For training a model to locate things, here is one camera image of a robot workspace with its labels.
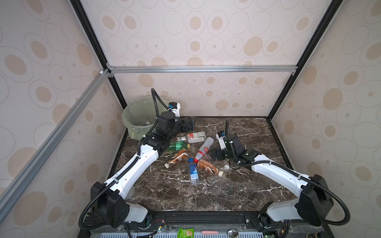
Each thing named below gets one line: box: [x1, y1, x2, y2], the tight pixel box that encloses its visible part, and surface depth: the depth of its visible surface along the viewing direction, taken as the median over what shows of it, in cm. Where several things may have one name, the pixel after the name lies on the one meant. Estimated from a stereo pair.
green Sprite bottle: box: [166, 140, 191, 152], surface depth 99 cm
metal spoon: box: [227, 228, 239, 238], surface depth 73 cm
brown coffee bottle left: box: [164, 148, 189, 170], surface depth 94 cm
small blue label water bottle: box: [188, 158, 199, 184], surface depth 87 cm
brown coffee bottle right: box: [197, 158, 224, 178], surface depth 88 cm
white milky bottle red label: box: [193, 136, 215, 164], surface depth 99 cm
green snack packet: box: [177, 227, 195, 238], surface depth 70 cm
